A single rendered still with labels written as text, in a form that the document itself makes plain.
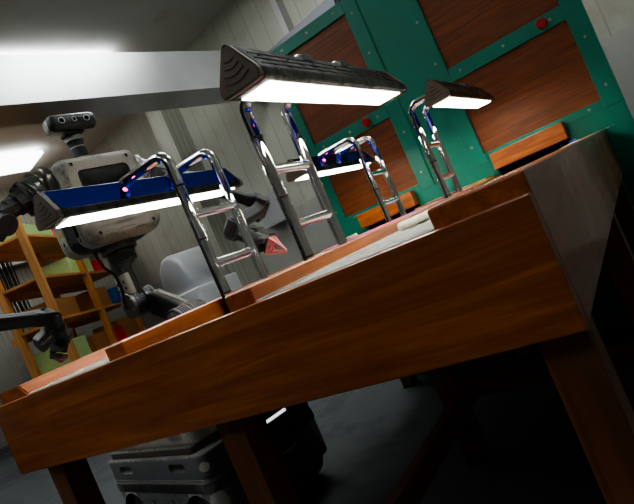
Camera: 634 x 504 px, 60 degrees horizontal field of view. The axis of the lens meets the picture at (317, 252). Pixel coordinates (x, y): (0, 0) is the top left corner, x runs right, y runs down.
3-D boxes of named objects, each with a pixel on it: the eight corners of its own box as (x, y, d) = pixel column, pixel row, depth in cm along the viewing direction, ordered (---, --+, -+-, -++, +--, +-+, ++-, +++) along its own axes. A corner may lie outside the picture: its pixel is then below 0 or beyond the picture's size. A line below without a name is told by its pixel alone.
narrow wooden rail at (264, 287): (251, 362, 86) (222, 297, 86) (498, 203, 239) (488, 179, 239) (277, 354, 83) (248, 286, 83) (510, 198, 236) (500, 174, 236)
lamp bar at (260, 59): (222, 102, 85) (203, 59, 85) (381, 106, 138) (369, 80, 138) (260, 75, 81) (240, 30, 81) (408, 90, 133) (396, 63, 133)
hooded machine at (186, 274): (273, 346, 627) (223, 232, 627) (230, 370, 581) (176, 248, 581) (234, 357, 682) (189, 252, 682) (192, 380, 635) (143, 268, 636)
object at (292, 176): (287, 183, 197) (279, 164, 197) (361, 168, 250) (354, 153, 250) (304, 173, 193) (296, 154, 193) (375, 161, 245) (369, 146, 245)
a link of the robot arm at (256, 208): (253, 215, 254) (260, 193, 250) (264, 220, 253) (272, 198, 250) (218, 238, 213) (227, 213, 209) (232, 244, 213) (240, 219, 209)
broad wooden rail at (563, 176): (486, 351, 67) (424, 210, 67) (591, 185, 220) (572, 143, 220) (590, 324, 60) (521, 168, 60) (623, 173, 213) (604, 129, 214)
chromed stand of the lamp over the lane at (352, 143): (358, 261, 213) (312, 155, 213) (379, 250, 230) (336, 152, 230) (401, 244, 203) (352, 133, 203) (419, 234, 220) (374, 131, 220)
